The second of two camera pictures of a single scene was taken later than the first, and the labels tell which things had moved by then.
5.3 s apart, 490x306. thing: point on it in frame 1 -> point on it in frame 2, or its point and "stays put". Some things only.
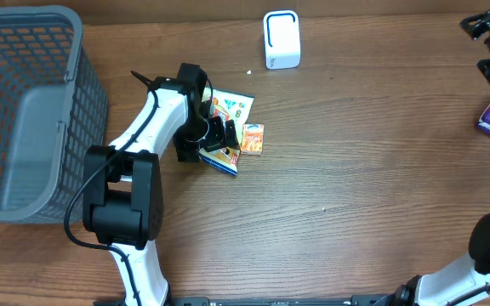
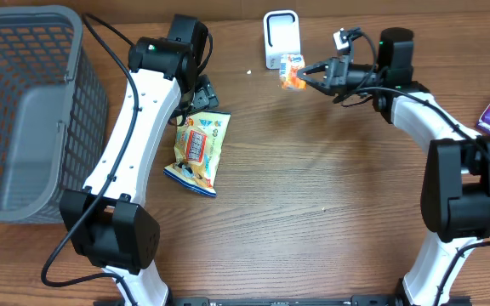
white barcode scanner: (282, 39) stays put
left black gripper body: (200, 134) -> (204, 98)
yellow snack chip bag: (230, 105) -> (198, 144)
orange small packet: (252, 138) -> (288, 65)
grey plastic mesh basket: (38, 104) stays put
